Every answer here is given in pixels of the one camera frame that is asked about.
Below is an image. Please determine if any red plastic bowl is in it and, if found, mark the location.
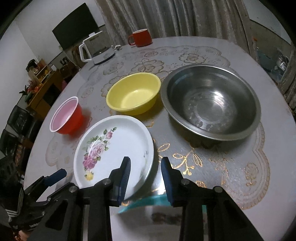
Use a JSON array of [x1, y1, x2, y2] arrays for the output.
[[49, 96, 84, 135]]

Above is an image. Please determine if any large steel bowl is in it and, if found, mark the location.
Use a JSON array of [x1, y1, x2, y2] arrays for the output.
[[160, 64, 261, 141]]

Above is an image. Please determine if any white glass kettle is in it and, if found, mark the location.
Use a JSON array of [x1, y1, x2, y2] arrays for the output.
[[79, 31, 115, 65]]

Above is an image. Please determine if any black chair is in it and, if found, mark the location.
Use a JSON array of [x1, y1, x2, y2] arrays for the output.
[[1, 105, 43, 160]]

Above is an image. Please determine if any yellow bowl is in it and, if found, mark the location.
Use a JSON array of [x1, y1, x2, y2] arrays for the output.
[[106, 72, 161, 116]]

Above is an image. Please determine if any white floral plate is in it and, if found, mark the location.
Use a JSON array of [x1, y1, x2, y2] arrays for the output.
[[74, 115, 154, 199]]

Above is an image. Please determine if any red mug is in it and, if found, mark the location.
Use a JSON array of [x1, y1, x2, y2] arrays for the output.
[[128, 29, 152, 47]]

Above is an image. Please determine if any black wall television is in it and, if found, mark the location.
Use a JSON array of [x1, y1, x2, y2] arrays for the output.
[[52, 3, 99, 50]]

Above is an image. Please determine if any lace floral table mat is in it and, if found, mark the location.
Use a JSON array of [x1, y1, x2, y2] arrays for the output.
[[45, 45, 270, 209]]

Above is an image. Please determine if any wooden shelf cabinet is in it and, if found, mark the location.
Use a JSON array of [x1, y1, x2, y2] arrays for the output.
[[21, 57, 78, 119]]

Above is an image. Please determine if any beige curtain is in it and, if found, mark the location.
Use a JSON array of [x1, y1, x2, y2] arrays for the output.
[[97, 0, 252, 51]]

